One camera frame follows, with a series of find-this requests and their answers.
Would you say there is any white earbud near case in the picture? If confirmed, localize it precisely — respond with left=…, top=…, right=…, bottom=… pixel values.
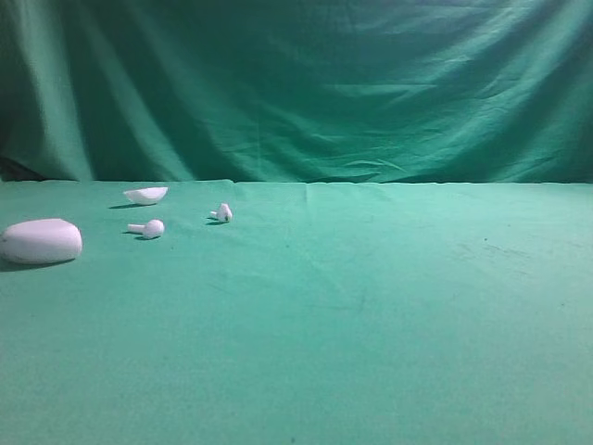
left=127, top=219, right=165, bottom=239

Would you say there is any white earbud case body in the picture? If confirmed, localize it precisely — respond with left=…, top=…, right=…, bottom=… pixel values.
left=1, top=218, right=83, bottom=264

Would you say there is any white bluetooth earbud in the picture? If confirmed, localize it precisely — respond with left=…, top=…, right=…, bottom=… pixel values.
left=210, top=203, right=233, bottom=223

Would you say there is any green backdrop cloth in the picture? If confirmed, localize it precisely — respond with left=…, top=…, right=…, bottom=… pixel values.
left=1, top=1, right=592, bottom=183

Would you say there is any white earbud case lid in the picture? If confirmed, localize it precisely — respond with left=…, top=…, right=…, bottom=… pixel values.
left=123, top=186, right=169, bottom=206

